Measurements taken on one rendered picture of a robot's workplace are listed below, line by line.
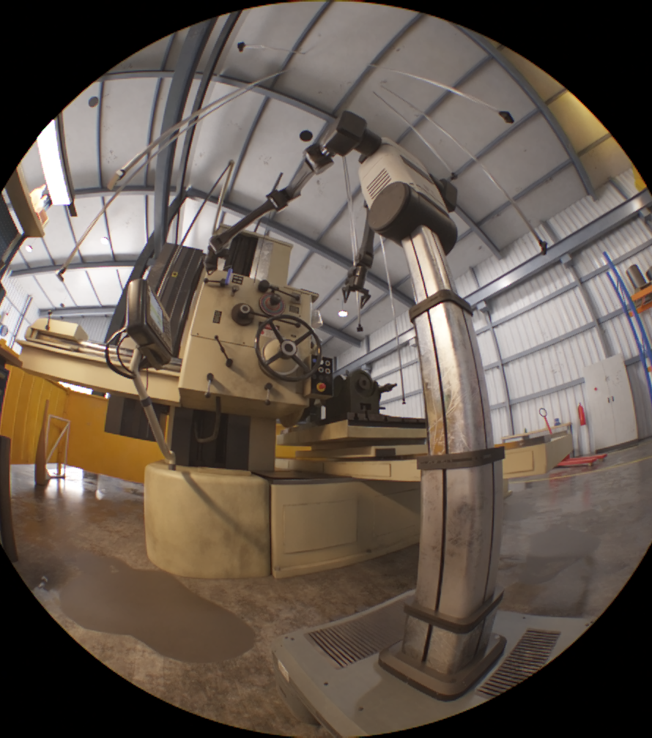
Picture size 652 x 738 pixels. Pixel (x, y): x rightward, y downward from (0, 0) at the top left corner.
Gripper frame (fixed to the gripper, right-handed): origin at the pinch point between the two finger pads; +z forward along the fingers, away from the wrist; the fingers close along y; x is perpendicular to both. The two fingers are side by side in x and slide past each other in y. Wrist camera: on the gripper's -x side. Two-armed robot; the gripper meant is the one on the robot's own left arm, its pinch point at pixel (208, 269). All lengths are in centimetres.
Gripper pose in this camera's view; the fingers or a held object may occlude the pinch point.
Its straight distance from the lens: 156.0
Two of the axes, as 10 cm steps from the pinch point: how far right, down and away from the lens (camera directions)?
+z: -4.8, 3.0, 8.2
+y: -4.6, -8.9, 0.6
